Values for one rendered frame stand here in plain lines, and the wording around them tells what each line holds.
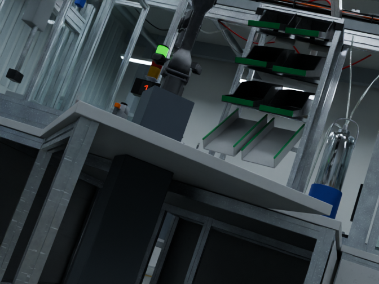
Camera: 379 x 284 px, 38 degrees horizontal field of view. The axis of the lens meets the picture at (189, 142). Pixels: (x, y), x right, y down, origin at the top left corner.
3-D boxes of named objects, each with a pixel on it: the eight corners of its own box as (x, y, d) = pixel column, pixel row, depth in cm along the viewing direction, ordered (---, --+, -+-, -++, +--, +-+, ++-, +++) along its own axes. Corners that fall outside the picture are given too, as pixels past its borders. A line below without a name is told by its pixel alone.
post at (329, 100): (289, 236, 301) (359, 9, 325) (281, 234, 302) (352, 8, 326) (289, 238, 305) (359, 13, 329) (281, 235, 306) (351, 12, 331)
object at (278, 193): (74, 111, 122) (79, 100, 122) (38, 137, 206) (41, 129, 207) (330, 216, 143) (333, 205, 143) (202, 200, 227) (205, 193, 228)
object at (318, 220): (339, 230, 167) (342, 221, 168) (-44, 110, 216) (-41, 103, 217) (340, 261, 299) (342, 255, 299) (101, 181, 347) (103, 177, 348)
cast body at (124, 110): (120, 118, 223) (126, 102, 224) (110, 115, 224) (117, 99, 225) (127, 124, 230) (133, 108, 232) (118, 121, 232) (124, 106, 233)
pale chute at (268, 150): (274, 168, 193) (274, 157, 191) (241, 160, 199) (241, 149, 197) (304, 134, 214) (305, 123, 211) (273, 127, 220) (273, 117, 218)
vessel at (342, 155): (340, 190, 267) (362, 118, 274) (312, 181, 272) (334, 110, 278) (340, 195, 280) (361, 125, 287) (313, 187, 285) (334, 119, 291)
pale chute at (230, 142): (234, 156, 198) (234, 146, 196) (202, 149, 204) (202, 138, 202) (267, 124, 218) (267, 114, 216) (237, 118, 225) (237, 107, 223)
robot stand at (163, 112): (132, 145, 165) (154, 84, 168) (121, 147, 178) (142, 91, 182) (173, 162, 169) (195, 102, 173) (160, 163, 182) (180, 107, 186)
